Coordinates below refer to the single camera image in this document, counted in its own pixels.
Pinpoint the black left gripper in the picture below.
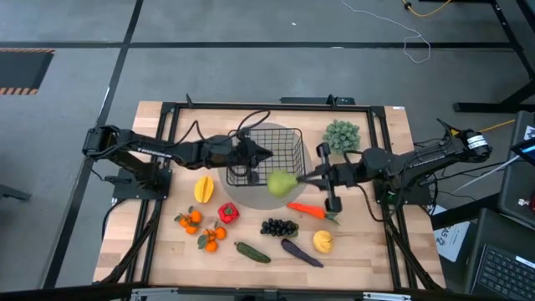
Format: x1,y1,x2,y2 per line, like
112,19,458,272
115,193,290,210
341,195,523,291
210,134,275,171

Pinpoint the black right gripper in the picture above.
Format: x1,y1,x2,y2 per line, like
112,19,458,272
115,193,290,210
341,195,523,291
298,142,364,213

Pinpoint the black wire basket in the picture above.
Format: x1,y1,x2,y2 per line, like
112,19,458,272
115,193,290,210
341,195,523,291
225,127,307,188

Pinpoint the orange carrot with greens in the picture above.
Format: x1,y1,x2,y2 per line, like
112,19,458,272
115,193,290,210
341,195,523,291
287,202,340,227

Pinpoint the green pear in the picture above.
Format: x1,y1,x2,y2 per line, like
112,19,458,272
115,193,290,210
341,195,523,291
266,169,300,199

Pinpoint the dark grape bunch with leaf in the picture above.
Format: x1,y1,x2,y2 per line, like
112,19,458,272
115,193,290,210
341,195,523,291
259,217,300,239

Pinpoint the red bell pepper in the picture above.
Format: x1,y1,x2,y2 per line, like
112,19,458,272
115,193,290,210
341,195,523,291
217,202,241,225

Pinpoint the purple eggplant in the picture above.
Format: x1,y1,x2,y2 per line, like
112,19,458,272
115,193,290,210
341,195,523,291
280,237,325,268

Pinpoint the orange mandarin cluster with leaves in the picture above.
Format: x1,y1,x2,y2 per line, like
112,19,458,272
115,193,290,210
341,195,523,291
196,221,228,253
173,205,203,236

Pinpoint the green cucumber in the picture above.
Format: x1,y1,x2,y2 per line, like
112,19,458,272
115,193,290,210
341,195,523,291
233,241,273,264

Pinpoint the round grey mat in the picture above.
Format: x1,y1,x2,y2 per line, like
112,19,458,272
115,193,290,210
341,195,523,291
217,122,313,211

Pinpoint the small green potted plant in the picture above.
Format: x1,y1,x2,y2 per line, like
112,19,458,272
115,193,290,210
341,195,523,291
321,119,362,155

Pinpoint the white printed paper sheet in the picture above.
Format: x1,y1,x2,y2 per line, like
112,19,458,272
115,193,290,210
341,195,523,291
434,204,472,263

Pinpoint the thin grey rod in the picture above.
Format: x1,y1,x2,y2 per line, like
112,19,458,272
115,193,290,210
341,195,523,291
453,156,520,194

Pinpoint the black equipment case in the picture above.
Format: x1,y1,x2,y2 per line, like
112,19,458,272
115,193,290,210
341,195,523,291
497,110,535,229

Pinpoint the black laptop keyboard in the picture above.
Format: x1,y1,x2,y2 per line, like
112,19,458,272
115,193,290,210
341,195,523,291
470,243,535,301

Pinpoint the tablet with lit screen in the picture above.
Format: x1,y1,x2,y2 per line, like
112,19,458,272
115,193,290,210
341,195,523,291
509,136,535,167

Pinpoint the grey furniture foot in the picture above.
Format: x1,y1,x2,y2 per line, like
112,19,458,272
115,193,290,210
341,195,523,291
0,183,33,202

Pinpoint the black hazard-striped floor mat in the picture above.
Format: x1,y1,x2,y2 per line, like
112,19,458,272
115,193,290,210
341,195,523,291
0,48,56,96

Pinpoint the black metal table frame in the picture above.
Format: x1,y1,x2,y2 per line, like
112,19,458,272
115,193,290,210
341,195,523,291
94,99,446,293

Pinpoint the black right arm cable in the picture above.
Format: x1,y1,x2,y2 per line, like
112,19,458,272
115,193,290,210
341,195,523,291
342,149,402,222

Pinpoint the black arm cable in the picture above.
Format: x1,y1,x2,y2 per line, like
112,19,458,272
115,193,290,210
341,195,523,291
342,149,402,222
165,109,272,147

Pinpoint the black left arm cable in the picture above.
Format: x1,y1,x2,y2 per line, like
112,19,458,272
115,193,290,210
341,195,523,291
165,109,272,147

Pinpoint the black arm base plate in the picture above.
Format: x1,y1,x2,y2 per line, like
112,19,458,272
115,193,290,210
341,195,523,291
374,179,432,206
111,166,173,201

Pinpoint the silver black mounting rail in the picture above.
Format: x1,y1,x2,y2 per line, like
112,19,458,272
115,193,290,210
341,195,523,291
129,286,413,301

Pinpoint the thin white floor cable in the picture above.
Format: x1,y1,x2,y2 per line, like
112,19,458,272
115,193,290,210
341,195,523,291
340,0,432,64

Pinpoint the black metal desk frame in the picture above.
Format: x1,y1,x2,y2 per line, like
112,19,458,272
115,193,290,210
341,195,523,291
453,0,535,114

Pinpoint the yellow extension cord with plug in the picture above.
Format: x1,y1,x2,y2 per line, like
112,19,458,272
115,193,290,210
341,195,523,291
449,119,517,138

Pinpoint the yellow power cable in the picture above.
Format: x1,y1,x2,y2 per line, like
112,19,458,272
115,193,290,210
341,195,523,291
400,0,453,18

